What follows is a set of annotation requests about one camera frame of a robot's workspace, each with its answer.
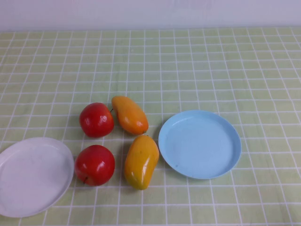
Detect green checkered tablecloth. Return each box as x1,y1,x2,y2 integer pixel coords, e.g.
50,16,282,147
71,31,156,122
0,27,301,226

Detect large yellow mango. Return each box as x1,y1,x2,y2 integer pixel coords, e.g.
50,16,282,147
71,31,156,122
124,135,160,191

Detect light blue round plate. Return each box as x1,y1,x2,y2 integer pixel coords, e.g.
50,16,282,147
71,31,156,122
158,109,242,180

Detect white round plate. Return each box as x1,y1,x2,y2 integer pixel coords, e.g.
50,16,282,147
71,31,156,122
0,137,75,218

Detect red apple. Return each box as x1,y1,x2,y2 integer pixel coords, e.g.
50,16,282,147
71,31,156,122
74,145,116,186
79,102,115,138

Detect small orange mango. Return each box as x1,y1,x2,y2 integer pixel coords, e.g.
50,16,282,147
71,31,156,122
111,95,149,136

